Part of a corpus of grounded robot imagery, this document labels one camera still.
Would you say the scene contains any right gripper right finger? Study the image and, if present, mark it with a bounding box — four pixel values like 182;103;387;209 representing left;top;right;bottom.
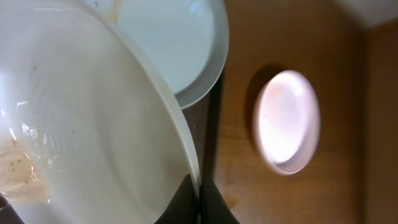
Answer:
200;179;239;224

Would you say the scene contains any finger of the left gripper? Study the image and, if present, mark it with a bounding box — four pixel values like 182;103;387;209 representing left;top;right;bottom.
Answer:
0;197;24;224

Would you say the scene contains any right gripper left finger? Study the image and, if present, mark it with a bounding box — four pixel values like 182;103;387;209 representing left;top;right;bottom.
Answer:
155;174;198;224

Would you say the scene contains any pinkish white plate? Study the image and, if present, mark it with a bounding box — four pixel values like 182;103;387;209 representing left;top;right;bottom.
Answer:
252;70;321;175

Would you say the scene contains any light blue plate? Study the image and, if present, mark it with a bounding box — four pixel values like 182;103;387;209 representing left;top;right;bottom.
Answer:
85;0;229;109

